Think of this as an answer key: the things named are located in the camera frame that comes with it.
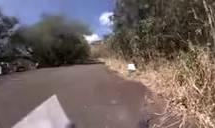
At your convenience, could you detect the white marker stone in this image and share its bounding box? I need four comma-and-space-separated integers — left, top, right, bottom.
127, 63, 137, 72

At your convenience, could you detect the grey asphalt road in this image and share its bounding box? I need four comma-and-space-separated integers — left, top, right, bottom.
0, 62, 164, 128

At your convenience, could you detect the large dark green bush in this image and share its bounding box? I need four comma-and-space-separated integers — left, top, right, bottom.
9, 14, 93, 68

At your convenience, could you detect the wood on roadside slope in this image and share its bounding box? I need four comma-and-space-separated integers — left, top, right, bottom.
104, 0, 215, 68

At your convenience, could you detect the robot's own part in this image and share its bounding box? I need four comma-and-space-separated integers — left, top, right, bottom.
138, 118, 152, 128

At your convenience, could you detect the dry grass verge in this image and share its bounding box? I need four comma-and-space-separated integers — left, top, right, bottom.
104, 43, 215, 128

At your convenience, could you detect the row of trees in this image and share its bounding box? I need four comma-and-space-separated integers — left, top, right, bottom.
0, 8, 21, 66

